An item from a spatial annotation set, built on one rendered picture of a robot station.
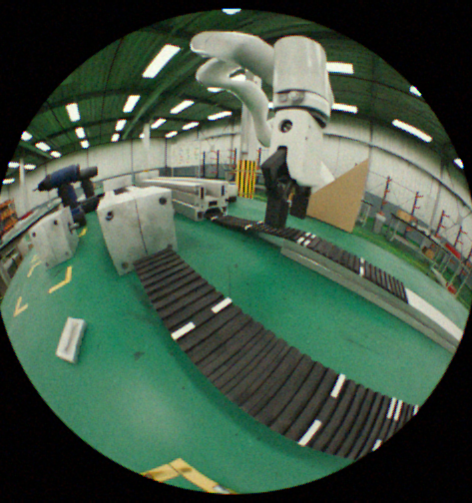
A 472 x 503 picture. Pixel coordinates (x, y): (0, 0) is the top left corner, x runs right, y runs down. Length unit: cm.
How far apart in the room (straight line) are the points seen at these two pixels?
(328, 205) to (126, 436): 59
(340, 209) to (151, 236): 48
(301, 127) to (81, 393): 34
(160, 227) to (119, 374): 18
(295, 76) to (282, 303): 28
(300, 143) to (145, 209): 20
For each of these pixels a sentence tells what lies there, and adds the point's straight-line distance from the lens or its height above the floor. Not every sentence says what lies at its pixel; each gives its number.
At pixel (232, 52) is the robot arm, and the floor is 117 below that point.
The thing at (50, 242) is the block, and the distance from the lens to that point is 38.
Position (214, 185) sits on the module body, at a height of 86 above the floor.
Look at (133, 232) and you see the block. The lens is 20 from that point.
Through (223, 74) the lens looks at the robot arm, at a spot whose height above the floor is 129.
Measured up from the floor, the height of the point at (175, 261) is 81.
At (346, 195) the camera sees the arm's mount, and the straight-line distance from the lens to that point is 50.
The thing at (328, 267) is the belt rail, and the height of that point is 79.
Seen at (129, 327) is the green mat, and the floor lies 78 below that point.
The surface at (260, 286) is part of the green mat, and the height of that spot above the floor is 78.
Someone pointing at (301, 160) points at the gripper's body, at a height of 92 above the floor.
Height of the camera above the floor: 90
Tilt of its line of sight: 32 degrees down
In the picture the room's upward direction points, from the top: 4 degrees clockwise
